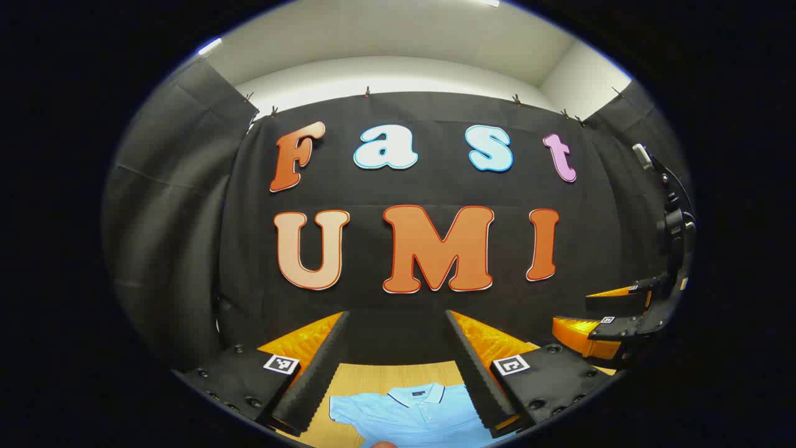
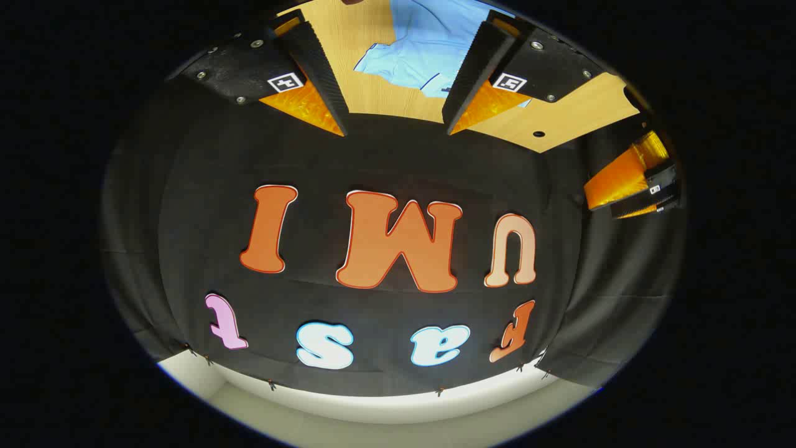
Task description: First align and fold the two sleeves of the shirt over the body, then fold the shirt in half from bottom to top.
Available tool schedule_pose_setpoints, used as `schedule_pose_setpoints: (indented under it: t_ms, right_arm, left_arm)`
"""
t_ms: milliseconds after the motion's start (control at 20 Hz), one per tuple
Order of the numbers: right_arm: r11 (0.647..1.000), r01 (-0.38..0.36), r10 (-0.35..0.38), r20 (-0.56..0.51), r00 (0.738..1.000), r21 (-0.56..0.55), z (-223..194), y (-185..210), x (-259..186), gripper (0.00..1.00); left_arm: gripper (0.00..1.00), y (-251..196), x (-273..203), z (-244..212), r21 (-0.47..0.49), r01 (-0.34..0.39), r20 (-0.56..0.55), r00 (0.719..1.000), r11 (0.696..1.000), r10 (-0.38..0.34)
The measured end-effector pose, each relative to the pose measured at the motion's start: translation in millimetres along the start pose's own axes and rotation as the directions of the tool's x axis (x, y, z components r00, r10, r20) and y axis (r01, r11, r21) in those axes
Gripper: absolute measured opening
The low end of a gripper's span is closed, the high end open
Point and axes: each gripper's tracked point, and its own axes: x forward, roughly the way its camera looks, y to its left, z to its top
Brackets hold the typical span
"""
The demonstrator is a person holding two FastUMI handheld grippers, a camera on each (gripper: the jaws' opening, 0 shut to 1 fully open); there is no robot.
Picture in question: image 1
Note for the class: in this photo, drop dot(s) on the row of black backdrop clips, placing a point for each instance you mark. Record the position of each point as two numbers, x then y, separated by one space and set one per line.
367 92

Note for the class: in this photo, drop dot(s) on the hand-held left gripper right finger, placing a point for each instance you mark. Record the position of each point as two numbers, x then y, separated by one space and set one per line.
476 373

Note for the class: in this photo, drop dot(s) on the light blue polo T-shirt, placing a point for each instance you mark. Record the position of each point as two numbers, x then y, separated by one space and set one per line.
423 417

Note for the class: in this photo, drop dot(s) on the dark grey side curtain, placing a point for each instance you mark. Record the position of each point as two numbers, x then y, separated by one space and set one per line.
634 124
168 218

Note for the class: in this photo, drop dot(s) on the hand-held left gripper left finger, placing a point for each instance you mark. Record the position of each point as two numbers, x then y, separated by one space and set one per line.
317 373

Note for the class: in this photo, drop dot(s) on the ceiling light panel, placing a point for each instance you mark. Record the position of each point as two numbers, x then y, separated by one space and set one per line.
209 46
491 2

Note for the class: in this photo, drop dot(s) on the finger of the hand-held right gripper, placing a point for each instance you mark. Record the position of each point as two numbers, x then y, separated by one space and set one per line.
615 303
622 330

